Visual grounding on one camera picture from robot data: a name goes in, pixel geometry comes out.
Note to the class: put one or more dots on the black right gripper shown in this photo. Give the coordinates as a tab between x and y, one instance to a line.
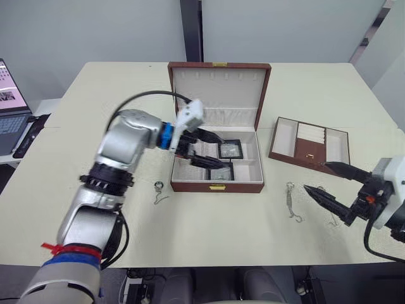
370	199

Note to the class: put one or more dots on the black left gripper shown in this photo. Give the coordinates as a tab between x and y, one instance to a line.
186	144

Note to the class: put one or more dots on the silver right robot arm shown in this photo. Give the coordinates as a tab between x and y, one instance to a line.
399	226

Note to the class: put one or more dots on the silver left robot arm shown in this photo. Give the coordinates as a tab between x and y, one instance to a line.
123	142

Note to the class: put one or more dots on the black framed display case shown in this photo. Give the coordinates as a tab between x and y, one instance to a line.
221	173
232	149

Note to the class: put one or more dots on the brown jewelry tray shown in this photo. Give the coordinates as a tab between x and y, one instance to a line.
308	145

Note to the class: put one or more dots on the brown jewelry box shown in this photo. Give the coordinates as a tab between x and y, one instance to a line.
221	92

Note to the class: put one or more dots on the black caster base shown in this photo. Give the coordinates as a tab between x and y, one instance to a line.
311	286

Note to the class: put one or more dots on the black power strip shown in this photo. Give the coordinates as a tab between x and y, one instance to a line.
136	289

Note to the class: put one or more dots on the grey laptop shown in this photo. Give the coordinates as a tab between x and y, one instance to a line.
9	123

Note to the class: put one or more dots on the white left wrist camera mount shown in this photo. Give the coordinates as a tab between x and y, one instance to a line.
191	115

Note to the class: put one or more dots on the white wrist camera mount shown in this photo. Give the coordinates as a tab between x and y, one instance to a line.
394	180
191	115

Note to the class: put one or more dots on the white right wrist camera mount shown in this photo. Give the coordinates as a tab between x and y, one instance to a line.
394	180

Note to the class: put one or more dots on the dark wall pillar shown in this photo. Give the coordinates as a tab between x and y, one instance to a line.
191	30

